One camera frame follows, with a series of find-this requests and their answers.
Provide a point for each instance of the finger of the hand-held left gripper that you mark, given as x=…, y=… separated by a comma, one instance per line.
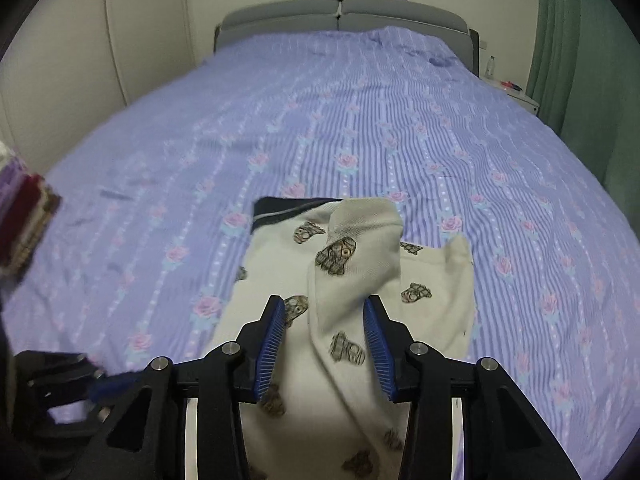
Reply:
x=117, y=387

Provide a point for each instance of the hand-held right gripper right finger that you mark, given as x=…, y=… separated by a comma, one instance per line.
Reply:
x=378, y=350

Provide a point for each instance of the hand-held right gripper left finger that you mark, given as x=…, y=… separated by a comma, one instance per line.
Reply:
x=270, y=350

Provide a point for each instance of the white printed garment black trim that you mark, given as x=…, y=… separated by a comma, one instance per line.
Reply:
x=350, y=270

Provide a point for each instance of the purple floral bed sheet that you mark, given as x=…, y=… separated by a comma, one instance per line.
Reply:
x=400, y=125

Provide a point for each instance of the white nightstand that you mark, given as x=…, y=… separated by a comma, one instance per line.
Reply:
x=520, y=100

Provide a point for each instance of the small red item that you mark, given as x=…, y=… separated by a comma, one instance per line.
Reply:
x=511, y=85

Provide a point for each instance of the clear bottle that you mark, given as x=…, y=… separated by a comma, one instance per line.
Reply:
x=491, y=67

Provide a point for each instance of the grey bed headboard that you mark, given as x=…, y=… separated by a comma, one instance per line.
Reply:
x=280, y=22

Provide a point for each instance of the white wardrobe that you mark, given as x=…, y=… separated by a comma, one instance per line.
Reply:
x=100, y=50

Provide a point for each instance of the green curtain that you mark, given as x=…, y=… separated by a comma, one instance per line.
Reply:
x=585, y=60

